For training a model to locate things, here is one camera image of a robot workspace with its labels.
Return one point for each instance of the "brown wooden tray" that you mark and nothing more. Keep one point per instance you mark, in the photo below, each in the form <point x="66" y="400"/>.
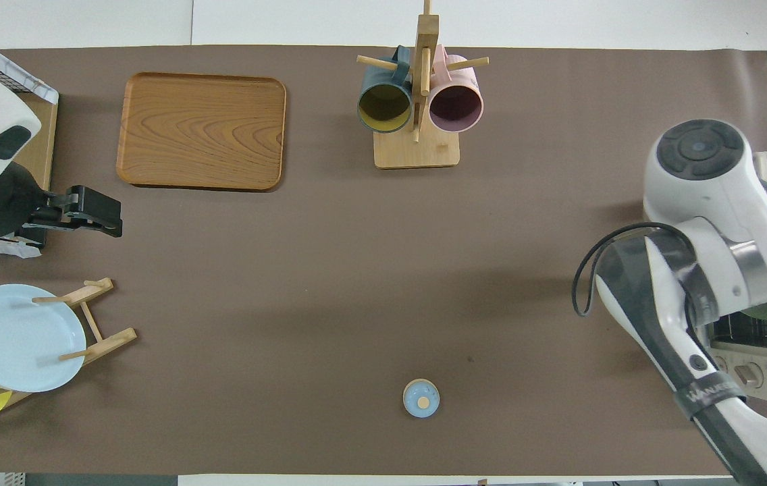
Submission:
<point x="201" y="131"/>

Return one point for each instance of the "wooden plate rack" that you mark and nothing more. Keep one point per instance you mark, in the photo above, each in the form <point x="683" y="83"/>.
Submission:
<point x="110" y="343"/>

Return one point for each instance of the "brown table mat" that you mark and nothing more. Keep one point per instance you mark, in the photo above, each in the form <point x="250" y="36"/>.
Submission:
<point x="356" y="270"/>

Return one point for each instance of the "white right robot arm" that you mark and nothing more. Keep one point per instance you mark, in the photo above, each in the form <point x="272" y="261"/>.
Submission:
<point x="707" y="196"/>

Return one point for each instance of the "light blue plate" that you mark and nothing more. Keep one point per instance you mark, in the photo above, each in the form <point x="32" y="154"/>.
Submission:
<point x="12" y="344"/>

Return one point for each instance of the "mint green plate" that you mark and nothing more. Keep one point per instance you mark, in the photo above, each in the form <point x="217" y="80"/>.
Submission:
<point x="759" y="312"/>

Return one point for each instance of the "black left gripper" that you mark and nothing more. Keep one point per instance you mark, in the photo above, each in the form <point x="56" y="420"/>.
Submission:
<point x="15" y="202"/>

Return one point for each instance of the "wooden mug rack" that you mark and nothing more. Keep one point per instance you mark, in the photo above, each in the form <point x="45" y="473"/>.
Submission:
<point x="417" y="155"/>

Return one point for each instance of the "pink mug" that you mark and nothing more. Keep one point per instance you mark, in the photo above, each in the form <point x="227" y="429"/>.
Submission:
<point x="454" y="108"/>

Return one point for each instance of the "dark blue mug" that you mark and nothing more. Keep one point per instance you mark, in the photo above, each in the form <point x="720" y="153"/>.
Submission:
<point x="383" y="108"/>

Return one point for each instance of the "light wooden shelf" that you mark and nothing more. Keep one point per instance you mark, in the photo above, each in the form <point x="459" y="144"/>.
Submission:
<point x="46" y="142"/>

